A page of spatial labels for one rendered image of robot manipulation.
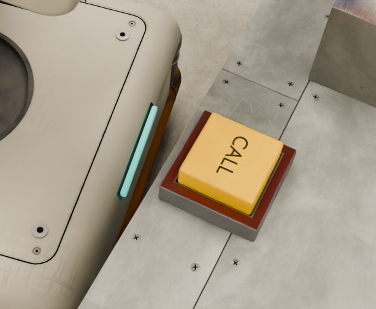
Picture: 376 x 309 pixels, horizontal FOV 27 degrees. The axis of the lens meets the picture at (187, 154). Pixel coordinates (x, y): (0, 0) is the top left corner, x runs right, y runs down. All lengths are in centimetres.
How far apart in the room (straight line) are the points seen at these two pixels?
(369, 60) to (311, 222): 14
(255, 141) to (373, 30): 12
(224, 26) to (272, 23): 108
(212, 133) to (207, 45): 117
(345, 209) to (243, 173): 9
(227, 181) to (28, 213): 66
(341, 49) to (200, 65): 108
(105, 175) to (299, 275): 67
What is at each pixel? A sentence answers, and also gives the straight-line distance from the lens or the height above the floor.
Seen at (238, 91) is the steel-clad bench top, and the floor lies 80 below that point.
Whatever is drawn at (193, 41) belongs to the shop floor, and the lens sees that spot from 174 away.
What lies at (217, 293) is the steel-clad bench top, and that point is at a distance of 56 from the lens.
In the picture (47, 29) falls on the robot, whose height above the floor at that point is 28.
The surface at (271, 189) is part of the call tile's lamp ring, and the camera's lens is 58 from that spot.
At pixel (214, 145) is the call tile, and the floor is 84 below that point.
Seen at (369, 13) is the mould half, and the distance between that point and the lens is 61.
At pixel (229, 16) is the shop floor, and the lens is 180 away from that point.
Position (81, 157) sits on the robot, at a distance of 122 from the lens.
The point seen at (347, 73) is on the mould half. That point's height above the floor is 83.
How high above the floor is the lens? 131
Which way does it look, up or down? 57 degrees down
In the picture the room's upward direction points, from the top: 8 degrees clockwise
